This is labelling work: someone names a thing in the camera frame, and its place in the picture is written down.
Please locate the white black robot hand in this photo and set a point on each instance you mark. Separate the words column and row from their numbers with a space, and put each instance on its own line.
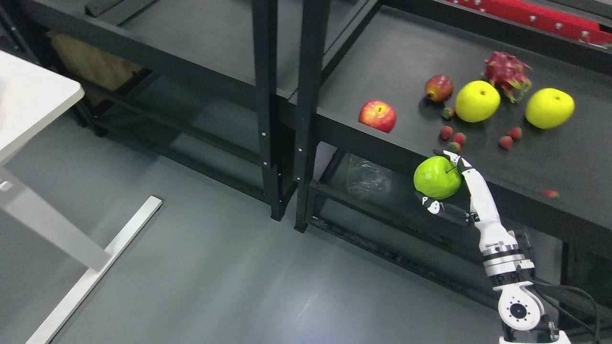
column 496, row 244

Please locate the green apple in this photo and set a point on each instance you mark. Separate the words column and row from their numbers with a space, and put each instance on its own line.
column 437, row 178

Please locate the strawberry at shelf edge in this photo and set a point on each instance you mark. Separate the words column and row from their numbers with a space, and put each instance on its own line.
column 550, row 194

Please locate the yellow apple left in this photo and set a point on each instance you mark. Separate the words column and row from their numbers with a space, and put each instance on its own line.
column 477, row 101

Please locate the yellow apple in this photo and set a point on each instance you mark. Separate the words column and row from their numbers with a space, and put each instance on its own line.
column 477, row 101
column 549, row 108

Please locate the yellow apple right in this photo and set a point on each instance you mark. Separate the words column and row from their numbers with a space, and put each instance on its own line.
column 549, row 108

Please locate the red apple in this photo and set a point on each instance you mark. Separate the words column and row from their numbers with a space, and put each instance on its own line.
column 378, row 115

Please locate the black metal left shelf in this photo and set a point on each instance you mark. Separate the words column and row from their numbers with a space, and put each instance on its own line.
column 201, row 82

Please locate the strawberry near hand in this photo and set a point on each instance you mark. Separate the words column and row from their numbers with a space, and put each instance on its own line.
column 454, row 147

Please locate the strawberry centre lower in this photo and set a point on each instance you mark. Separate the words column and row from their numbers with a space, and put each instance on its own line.
column 506, row 142

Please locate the strawberry right of pair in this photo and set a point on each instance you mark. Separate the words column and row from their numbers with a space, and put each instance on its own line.
column 459, row 138

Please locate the strawberry of pair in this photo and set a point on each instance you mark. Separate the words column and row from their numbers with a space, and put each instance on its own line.
column 459, row 138
column 446, row 133

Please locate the strawberry centre upper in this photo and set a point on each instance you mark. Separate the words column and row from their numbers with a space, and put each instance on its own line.
column 515, row 133

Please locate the strawberry left of pair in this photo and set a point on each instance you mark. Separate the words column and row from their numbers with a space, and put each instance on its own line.
column 446, row 133

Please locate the strawberry near mango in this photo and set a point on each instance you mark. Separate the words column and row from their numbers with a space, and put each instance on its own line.
column 448, row 113

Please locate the clear plastic bag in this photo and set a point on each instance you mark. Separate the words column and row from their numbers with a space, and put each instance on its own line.
column 365, row 179

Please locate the red mango fruit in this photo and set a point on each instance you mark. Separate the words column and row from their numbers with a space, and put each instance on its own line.
column 439, row 88

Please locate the pink dragon fruit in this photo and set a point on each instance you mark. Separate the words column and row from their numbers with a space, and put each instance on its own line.
column 507, row 73

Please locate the red metal beam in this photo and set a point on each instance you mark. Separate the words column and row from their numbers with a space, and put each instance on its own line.
column 546, row 19

